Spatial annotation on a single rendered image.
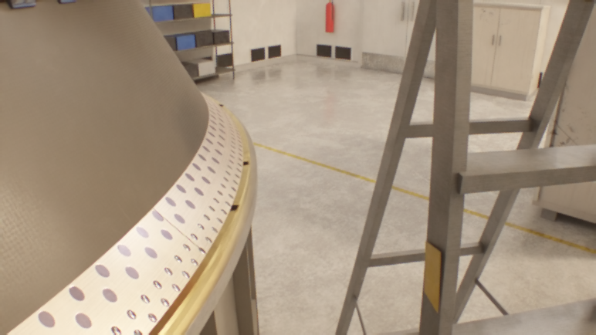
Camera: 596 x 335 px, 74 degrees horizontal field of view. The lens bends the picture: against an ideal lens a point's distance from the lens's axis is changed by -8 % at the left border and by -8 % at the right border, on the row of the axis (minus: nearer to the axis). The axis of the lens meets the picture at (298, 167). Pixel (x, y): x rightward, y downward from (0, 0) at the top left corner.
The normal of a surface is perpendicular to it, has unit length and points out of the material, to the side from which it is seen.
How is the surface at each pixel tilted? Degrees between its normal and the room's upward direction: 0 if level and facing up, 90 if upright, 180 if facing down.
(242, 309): 90
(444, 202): 87
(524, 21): 90
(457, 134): 76
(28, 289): 62
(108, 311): 43
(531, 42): 90
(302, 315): 0
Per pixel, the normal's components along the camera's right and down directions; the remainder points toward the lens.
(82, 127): 0.86, -0.37
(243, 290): 0.00, 0.40
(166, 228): 0.66, -0.63
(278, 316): -0.01, -0.92
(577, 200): -0.65, 0.31
